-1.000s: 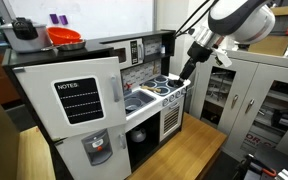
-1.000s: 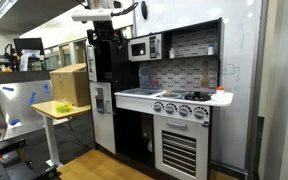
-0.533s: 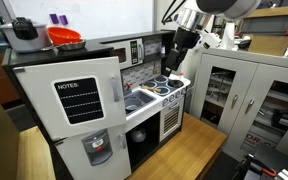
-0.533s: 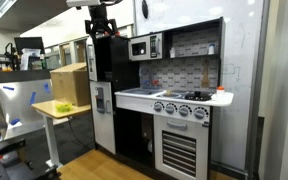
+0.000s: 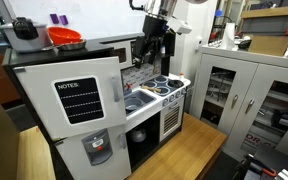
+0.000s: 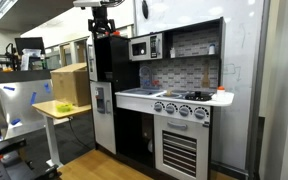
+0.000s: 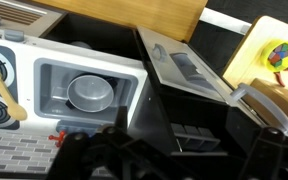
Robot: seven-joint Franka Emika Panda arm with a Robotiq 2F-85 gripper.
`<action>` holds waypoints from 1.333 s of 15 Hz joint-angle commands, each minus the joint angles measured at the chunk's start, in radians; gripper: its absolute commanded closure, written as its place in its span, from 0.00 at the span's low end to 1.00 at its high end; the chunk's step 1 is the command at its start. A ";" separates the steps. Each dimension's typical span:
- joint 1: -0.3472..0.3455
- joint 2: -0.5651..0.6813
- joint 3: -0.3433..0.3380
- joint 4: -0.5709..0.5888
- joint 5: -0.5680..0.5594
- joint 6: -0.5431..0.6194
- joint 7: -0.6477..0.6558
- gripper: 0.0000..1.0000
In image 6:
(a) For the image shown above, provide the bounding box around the hanging wooden spatula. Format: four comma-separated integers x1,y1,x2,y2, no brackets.
201,59,212,89

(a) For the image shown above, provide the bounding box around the black and white toy kitchen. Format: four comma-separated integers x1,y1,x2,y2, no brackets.
87,16,236,180

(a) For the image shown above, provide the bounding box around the black floor cable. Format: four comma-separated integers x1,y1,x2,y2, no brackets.
67,117,93,151

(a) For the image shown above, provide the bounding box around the black computer monitor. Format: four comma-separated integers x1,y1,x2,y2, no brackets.
14,37,46,56

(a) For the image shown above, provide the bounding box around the silver metal panel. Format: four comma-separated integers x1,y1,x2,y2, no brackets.
0,79,57,139

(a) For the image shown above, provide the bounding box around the grey toy faucet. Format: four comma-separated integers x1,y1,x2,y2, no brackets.
139,65,154,88

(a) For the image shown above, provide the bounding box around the white bottle with orange cap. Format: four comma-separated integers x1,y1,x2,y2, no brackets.
216,85,226,101

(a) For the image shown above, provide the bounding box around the black oval whiteboard eraser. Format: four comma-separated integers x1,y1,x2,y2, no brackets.
141,0,149,20

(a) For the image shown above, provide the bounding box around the black toy pan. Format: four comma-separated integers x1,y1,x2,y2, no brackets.
184,90,214,102

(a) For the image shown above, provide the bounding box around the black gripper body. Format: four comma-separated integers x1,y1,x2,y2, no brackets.
87,6,116,32

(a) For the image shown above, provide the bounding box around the wooden side desk white leg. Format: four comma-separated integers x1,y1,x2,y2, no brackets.
32,99,92,168

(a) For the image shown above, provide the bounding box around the grey toy microwave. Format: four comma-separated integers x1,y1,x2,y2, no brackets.
128,32,165,62

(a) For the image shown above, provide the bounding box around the black robot cart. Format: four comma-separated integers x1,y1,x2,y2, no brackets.
0,138,62,180

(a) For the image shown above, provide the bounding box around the white fridge door with chalkboard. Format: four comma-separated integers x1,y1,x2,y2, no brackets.
87,44,99,83

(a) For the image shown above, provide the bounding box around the wooden frame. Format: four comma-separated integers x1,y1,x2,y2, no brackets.
58,39,89,66

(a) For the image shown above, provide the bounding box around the grey stove knob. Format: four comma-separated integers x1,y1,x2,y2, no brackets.
178,104,192,117
153,101,164,113
165,102,178,115
193,106,210,120

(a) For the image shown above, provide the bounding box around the black lab equipment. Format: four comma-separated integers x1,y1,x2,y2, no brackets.
3,42,20,71

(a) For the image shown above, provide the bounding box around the white fridge door with dispenser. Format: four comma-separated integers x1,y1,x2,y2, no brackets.
89,80,117,155

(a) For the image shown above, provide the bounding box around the white toy oven door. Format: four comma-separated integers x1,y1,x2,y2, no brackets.
153,114,211,180

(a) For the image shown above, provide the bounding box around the brown cardboard box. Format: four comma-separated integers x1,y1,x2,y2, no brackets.
50,62,92,108

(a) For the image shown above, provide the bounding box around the silver toy kettle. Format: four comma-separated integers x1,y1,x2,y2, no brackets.
146,139,155,154

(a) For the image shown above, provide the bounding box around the clear plastic box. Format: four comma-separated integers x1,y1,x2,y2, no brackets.
21,48,42,71

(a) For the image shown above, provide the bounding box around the green plastic container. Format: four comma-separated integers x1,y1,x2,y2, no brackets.
56,103,74,113

